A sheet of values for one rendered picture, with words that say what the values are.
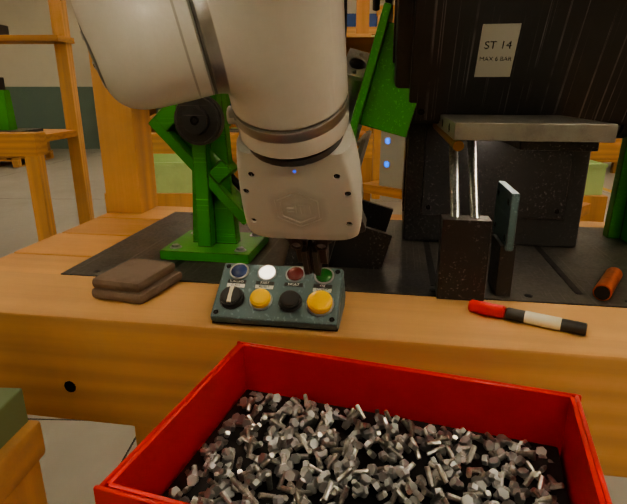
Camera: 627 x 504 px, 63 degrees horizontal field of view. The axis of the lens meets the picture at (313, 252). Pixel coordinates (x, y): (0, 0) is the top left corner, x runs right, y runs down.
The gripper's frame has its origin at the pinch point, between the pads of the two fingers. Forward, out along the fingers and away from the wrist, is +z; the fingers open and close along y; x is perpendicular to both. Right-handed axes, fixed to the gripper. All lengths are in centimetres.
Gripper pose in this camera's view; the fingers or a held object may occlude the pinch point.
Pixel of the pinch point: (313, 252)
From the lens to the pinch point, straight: 51.0
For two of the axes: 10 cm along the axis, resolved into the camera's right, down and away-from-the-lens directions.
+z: 0.9, 6.1, 7.9
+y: 9.9, 0.5, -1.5
